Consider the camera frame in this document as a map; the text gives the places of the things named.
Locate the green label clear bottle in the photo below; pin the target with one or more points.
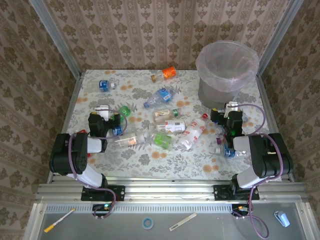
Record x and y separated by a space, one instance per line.
161 138

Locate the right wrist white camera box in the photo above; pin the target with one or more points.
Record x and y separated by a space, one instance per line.
231 107

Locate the orange label plastic bottle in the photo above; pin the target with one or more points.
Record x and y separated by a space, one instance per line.
168 72

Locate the orange print clear bottle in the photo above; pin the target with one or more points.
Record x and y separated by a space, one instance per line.
130 141

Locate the aluminium mounting rail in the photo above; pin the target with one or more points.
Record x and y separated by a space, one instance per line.
170 190

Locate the floral patterned tablecloth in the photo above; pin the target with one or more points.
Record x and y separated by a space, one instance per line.
175 162

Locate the beige label green cap bottle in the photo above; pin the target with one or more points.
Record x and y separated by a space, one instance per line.
165 115

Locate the aluminium frame post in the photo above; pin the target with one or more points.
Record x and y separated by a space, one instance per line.
57 37
279 37

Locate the clear pink bin liner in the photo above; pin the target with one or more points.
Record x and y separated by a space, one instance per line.
225 86

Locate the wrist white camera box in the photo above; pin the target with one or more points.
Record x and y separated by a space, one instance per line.
102 110
231 107

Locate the blue white stapler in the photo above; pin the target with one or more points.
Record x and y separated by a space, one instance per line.
282 218

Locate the white pen yellow cap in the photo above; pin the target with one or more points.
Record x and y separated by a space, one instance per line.
60 220

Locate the blue tape roll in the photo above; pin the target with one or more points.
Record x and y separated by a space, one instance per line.
143 223

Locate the wooden ruler stick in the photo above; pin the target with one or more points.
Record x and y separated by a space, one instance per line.
182 222

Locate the green plastic bottle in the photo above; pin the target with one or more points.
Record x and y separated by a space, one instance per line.
124 110

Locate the white red print bottle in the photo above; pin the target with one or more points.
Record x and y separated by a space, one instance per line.
191 135

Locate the purple cap bottle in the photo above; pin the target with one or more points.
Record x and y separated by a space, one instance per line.
219 141

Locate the large blue label bottle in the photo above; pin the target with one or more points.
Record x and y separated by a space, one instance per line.
163 94

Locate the aluminium table side rail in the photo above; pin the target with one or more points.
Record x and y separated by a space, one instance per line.
64 125
263 87

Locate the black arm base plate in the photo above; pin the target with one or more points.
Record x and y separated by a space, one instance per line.
220 192
120 192

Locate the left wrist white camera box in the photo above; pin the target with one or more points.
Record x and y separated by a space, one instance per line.
102 110

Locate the small black controller board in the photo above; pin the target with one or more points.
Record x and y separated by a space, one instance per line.
100 207
237 208

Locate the white label clear bottle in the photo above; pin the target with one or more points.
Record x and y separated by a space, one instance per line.
175 125

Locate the grey round waste bin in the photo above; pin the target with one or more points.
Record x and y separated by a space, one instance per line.
212 97

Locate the small blue label bottle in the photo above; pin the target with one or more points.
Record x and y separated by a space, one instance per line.
104 85

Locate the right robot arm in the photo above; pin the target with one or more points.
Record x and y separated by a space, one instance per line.
262 155

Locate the blue label white cap bottle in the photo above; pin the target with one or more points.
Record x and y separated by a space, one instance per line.
228 153

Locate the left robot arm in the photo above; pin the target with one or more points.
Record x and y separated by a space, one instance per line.
62 155

